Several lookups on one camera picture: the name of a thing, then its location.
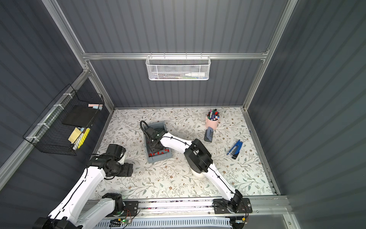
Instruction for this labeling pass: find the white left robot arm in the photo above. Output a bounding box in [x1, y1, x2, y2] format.
[33, 144, 133, 229]

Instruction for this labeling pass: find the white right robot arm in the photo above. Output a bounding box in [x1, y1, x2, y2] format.
[140, 120, 248, 213]

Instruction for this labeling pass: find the white dome with screws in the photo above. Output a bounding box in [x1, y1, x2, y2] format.
[191, 169, 206, 179]

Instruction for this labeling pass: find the grey plastic parts bin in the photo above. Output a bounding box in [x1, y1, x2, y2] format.
[145, 121, 173, 164]

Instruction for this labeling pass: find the grey hole punch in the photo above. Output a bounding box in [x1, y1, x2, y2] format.
[204, 127, 214, 143]

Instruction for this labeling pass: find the pink pen cup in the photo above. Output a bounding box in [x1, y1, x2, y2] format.
[205, 109, 220, 130]

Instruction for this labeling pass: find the yellow sticky note pad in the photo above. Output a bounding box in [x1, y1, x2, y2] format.
[68, 127, 82, 144]

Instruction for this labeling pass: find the black notebook in basket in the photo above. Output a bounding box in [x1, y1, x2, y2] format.
[62, 106, 99, 127]

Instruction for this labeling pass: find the white marker in basket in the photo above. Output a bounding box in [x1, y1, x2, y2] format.
[185, 72, 205, 78]

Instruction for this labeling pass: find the blue stapler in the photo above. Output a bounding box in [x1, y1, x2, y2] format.
[227, 140, 243, 159]

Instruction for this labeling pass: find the white wire mesh basket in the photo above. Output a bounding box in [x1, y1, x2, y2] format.
[145, 56, 211, 81]

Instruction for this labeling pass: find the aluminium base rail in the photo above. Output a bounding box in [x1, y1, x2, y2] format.
[85, 195, 289, 219]

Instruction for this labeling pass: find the black wire wall basket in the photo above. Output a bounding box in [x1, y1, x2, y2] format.
[23, 86, 104, 156]

